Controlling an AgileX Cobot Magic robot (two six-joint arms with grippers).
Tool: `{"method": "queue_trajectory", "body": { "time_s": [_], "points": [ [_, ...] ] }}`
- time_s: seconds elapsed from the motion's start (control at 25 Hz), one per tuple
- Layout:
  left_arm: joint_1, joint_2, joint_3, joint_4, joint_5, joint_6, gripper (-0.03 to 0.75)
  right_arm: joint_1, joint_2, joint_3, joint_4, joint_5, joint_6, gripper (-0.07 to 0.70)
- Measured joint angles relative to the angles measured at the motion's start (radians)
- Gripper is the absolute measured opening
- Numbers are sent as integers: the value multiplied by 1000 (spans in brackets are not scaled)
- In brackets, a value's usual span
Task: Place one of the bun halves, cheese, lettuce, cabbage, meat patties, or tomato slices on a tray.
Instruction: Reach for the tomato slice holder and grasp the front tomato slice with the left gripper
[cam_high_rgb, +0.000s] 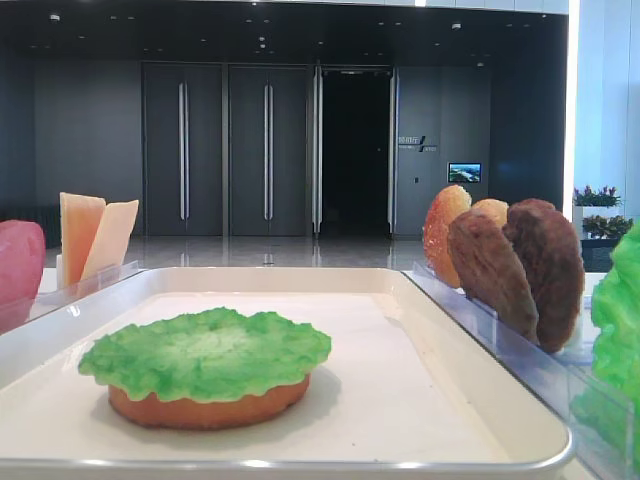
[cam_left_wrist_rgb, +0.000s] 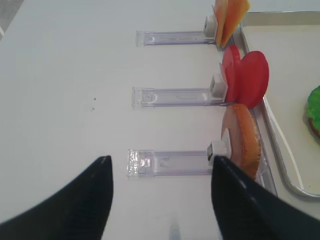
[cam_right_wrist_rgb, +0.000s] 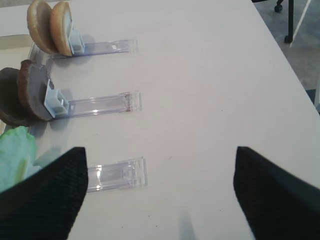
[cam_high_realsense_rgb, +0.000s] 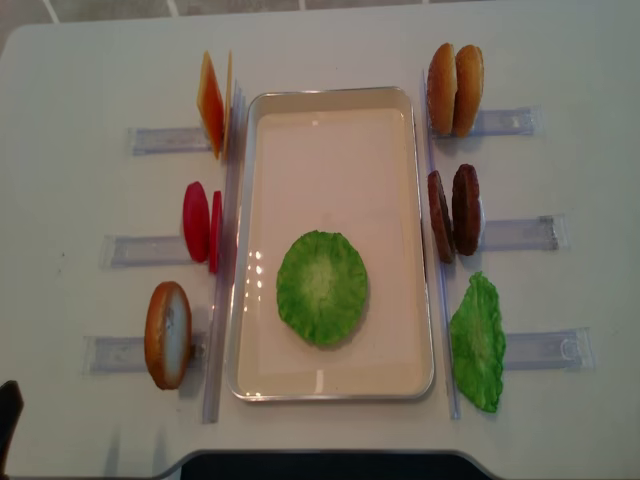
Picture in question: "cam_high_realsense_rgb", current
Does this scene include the green lettuce leaf on tray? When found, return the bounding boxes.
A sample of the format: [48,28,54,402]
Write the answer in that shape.
[276,230,368,348]

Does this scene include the bun half left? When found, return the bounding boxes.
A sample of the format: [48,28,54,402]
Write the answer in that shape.
[144,281,192,390]

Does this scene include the clear holder right buns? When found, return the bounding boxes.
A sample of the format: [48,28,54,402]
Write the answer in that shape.
[431,105,545,141]

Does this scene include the clear holder tomato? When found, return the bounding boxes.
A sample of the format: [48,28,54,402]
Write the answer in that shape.
[100,235,192,269]

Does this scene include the clear holder lettuce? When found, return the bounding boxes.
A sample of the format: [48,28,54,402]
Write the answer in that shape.
[504,328,595,371]

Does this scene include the bun half inner right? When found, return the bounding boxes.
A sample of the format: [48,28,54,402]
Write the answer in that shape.
[427,43,457,135]

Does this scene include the bun half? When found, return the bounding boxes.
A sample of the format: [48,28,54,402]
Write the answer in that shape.
[452,45,484,137]
[427,43,457,135]
[144,281,192,390]

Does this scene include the orange cheese slice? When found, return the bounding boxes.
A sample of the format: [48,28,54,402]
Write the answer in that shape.
[222,50,233,162]
[196,51,225,158]

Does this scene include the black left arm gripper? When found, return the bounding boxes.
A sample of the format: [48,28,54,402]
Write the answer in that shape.
[0,380,24,473]

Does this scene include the brown meat patty inner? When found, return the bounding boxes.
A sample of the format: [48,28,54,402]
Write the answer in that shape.
[427,170,455,264]

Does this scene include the brown meat patty outer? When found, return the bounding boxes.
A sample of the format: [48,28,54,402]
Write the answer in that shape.
[452,164,482,256]

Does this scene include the bun half outer right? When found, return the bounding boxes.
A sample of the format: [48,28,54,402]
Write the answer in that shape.
[452,45,484,137]

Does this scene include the clear rack rail right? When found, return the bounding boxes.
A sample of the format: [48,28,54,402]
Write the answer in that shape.
[422,69,460,420]

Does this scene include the clear holder patties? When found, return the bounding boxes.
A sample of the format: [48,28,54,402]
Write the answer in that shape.
[478,215,570,252]

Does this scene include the orange cheese slice outer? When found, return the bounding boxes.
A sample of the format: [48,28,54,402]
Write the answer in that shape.
[196,51,225,158]

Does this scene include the clear holder cheese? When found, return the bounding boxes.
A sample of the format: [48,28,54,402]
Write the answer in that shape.
[128,127,212,156]

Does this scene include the silver metal tray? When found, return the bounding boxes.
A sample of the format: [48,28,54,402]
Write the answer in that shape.
[225,87,434,402]

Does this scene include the red tomato slice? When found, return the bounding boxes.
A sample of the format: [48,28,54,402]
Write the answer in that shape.
[182,181,210,263]
[209,191,223,274]

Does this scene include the green lettuce leaf standing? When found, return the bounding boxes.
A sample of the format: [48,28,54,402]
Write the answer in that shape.
[450,271,506,413]

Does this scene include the clear holder left bun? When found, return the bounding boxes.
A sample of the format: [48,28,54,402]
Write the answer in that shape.
[83,333,207,376]

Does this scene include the orange cheese slice inner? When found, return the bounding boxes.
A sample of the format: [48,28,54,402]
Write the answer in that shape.
[222,50,233,162]

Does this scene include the brown meat patty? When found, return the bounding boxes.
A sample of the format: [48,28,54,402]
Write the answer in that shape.
[427,170,455,264]
[452,164,482,256]

